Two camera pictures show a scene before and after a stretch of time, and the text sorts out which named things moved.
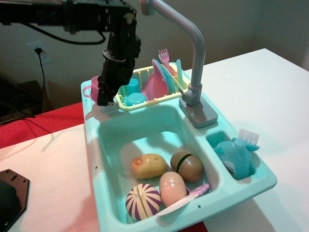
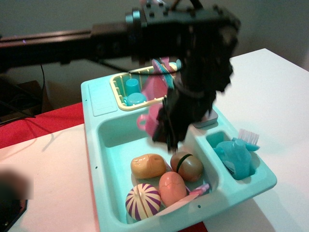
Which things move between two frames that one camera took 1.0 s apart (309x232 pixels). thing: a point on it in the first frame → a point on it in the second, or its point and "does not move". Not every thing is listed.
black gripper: (117, 72) → (189, 100)
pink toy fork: (164, 56) does not move
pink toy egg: (172, 188) does not move
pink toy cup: (94, 87) → (149, 122)
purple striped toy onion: (142, 201) does not move
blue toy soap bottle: (236, 158) does not move
